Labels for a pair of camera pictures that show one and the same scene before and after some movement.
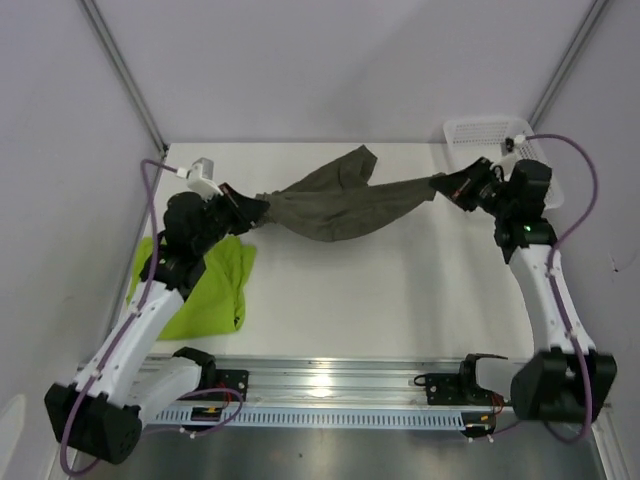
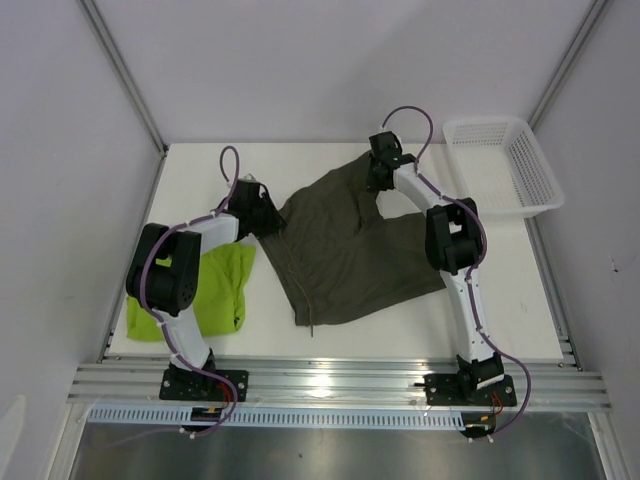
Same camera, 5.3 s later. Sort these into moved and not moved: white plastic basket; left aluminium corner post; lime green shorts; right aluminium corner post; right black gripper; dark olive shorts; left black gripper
Moved: dark olive shorts; left black gripper; right black gripper
Not moved: right aluminium corner post; white plastic basket; left aluminium corner post; lime green shorts
